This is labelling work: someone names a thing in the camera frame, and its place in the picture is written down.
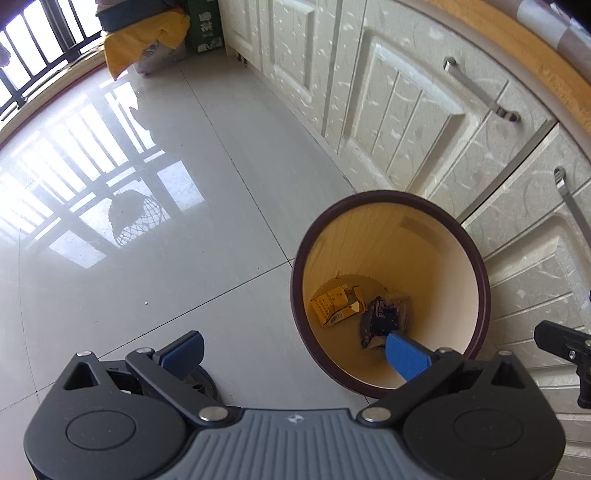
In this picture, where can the yellow and white sack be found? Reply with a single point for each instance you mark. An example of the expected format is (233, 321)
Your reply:
(138, 41)

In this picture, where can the white cabinet door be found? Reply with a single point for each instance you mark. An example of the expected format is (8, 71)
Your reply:
(531, 277)
(406, 115)
(295, 60)
(240, 27)

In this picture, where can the brown rimmed cream trash bin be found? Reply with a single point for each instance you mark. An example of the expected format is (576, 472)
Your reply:
(369, 240)

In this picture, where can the green cardboard box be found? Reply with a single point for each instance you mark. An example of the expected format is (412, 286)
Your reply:
(205, 27)

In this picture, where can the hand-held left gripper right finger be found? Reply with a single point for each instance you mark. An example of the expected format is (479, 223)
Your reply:
(406, 357)

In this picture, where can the dark snack wrapper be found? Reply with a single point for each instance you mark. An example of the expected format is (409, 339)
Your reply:
(381, 318)

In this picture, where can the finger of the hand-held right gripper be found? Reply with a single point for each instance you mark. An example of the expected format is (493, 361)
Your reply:
(561, 344)

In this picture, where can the dark cloth bundle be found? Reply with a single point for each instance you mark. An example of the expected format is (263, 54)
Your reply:
(120, 16)

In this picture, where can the black window railing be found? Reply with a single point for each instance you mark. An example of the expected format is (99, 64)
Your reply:
(46, 50)

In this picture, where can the yellow cigarette pack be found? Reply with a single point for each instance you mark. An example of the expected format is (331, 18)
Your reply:
(330, 307)

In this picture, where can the wooden countertop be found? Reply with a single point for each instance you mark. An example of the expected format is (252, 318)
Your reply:
(521, 46)

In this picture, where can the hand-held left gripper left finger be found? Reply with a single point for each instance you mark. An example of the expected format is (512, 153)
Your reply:
(182, 355)

